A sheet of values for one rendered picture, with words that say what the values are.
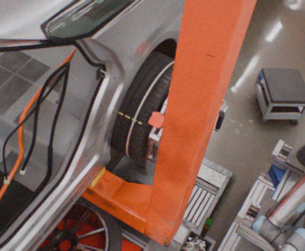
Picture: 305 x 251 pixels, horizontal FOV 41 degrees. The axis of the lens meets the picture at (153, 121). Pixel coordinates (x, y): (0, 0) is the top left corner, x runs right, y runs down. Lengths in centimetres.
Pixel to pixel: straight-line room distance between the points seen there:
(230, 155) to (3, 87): 191
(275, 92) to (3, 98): 220
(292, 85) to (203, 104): 238
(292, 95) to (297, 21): 159
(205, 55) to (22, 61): 151
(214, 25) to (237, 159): 239
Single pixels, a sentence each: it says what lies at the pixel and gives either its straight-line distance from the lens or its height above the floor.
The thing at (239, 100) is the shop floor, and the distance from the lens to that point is 388.
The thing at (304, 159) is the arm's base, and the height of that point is 86.
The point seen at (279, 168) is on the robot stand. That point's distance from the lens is 267.
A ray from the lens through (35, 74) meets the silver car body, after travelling 246.
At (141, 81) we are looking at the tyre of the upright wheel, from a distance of 225.
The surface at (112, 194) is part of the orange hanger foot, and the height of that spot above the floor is 68.
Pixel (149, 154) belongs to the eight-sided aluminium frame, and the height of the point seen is 79.
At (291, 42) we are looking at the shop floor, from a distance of 472.
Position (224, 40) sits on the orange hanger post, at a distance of 118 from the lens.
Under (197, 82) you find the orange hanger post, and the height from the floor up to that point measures 184.
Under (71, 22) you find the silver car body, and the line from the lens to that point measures 156.
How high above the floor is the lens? 277
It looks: 51 degrees down
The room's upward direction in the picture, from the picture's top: 8 degrees clockwise
